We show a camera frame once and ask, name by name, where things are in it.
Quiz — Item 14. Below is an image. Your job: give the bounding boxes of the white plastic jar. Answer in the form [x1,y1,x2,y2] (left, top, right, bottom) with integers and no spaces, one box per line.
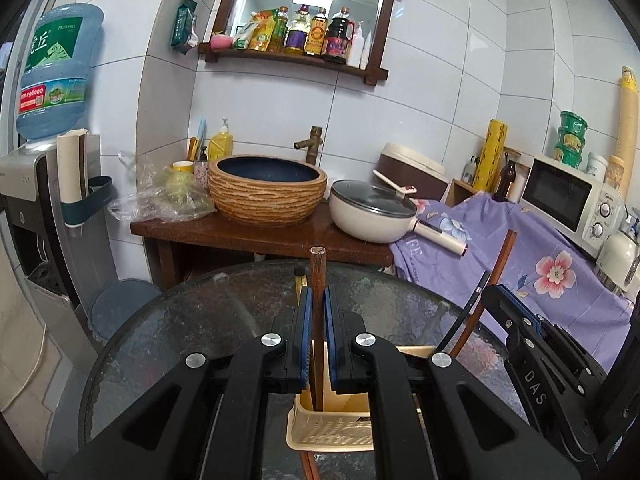
[585,152,608,180]

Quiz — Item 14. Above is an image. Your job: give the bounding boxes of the small floral pump bottle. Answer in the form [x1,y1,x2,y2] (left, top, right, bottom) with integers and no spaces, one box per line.
[195,147,211,188]

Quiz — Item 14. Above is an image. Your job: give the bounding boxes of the white microwave oven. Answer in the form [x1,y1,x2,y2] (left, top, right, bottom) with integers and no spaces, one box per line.
[520,155,626,261]

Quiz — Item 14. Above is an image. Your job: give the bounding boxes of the tall stack of paper cups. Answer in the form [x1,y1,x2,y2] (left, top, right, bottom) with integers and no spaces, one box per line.
[614,66,640,196]

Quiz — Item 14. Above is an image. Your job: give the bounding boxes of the yellow oil bottle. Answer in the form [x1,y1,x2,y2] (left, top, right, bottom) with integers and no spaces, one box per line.
[270,6,291,53]

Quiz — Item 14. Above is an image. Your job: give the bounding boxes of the beige cloth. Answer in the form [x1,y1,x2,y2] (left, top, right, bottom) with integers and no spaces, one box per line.
[0,245,51,411]

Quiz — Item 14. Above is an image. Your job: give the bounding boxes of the white paper cup sleeve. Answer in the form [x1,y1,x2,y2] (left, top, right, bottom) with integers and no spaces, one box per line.
[56,129,91,198]

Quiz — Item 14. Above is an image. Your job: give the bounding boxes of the yellow soap pump bottle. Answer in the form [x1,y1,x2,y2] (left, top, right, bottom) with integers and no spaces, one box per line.
[207,119,234,162]

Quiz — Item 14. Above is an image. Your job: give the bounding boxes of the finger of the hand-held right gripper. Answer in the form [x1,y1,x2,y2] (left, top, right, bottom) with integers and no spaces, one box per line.
[529,312,608,391]
[480,284,540,357]

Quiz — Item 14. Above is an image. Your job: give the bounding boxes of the grey water dispenser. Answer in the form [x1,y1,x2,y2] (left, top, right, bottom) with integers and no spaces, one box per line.
[0,135,121,361]

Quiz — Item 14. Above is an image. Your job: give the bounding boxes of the round glass table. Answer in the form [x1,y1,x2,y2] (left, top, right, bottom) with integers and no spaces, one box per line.
[77,260,531,480]

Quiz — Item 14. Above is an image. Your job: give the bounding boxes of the yellow roll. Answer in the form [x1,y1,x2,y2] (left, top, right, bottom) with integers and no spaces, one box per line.
[472,119,508,193]

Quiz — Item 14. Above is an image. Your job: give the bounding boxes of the blue and yellow brushes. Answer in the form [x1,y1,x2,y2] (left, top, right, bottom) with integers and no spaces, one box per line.
[187,119,208,163]

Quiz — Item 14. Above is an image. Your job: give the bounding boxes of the plain black chopstick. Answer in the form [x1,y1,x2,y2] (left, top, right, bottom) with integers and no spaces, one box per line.
[437,271,492,351]

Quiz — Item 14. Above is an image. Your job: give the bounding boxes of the cream frying pan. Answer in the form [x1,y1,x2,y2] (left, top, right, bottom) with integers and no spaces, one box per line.
[329,179,468,257]

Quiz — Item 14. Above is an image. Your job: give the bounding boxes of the brass faucet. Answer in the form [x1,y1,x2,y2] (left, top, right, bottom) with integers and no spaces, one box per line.
[292,126,325,166]

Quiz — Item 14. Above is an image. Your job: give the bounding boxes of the teal cup holder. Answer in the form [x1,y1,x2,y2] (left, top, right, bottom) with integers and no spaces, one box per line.
[61,175,113,228]

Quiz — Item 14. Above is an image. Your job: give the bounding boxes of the cream plastic utensil holder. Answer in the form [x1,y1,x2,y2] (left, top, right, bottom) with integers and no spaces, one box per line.
[286,340,436,453]

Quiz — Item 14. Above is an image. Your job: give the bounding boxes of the woven pattern sink basin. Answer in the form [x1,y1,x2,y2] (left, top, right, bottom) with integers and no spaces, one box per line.
[207,155,328,227]

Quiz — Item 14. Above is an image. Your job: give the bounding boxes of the dark sauce bottle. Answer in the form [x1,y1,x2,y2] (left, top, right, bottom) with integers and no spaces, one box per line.
[322,7,353,63]

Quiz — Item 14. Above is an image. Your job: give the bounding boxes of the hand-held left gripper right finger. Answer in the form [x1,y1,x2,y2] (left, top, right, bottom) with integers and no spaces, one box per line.
[324,286,581,480]

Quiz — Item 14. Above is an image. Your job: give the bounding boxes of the clear plastic bag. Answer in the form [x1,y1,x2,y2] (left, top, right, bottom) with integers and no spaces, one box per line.
[107,150,217,223]

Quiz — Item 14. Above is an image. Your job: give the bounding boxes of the purple floral cloth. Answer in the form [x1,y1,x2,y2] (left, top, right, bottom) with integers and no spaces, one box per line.
[390,192,640,376]

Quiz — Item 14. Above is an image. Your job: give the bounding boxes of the brown glass bottle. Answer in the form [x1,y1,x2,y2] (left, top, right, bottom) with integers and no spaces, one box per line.
[494,152,518,203]

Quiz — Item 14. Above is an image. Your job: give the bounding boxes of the purple label bottle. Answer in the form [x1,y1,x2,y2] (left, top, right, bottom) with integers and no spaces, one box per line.
[284,4,312,55]

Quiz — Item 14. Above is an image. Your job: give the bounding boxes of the glass pan lid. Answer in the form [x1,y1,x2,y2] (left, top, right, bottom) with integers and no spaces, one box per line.
[331,179,418,218]

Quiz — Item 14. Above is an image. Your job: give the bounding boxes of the white and brown rice cooker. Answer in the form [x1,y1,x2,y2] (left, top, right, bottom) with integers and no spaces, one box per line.
[376,142,451,202]

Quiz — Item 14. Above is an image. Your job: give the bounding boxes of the yellow pouch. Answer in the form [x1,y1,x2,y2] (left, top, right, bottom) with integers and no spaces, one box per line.
[247,8,276,52]

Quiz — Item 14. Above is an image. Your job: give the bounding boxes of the small wooden box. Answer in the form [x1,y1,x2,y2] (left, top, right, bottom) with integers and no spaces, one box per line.
[442,178,483,207]

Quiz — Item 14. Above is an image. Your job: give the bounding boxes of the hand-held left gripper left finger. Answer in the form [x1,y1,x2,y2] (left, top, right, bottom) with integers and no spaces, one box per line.
[60,287,315,480]

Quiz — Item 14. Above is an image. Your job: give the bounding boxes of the dark wooden counter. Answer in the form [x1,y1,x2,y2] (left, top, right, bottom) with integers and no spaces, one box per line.
[131,207,396,291]

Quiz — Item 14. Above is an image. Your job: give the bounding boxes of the yellow label bottle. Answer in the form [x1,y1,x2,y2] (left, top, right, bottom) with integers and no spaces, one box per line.
[305,7,328,57]

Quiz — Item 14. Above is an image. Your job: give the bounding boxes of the tan jar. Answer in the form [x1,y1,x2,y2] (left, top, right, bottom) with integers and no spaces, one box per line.
[604,155,626,188]

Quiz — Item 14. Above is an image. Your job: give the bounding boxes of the blue water jug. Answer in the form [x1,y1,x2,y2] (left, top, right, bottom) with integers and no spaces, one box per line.
[15,2,106,148]

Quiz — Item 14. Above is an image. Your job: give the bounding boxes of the green packet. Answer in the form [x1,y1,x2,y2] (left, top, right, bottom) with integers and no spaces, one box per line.
[171,0,199,55]

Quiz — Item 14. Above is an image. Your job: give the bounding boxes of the white green pouch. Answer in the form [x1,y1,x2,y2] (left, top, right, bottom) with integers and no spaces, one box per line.
[232,11,261,51]

